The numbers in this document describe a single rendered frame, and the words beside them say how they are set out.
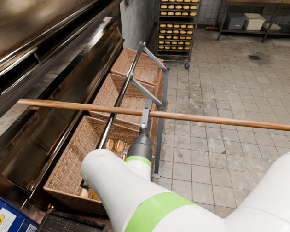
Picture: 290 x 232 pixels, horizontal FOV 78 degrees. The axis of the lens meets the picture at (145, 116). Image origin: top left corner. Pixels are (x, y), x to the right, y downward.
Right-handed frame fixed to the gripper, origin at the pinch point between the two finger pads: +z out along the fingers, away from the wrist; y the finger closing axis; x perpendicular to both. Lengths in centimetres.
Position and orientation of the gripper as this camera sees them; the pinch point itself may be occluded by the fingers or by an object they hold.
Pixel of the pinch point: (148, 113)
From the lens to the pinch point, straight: 81.5
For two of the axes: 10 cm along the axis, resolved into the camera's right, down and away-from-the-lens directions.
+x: 9.9, 1.0, -1.1
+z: 1.5, -6.9, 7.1
